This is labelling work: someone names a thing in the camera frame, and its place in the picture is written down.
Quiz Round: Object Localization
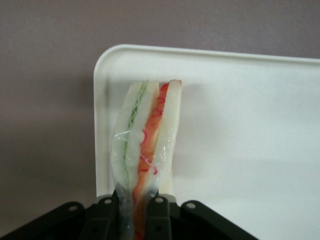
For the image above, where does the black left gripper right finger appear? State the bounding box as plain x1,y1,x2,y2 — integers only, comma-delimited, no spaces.
144,195,258,240

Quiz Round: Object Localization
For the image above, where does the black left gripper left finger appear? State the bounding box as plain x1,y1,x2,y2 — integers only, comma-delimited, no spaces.
0,194,123,240

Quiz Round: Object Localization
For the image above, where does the triangle sandwich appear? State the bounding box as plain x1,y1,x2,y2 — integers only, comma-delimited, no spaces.
111,79,185,240

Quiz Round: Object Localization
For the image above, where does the cream plastic tray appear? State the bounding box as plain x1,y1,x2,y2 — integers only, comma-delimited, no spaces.
92,44,320,240

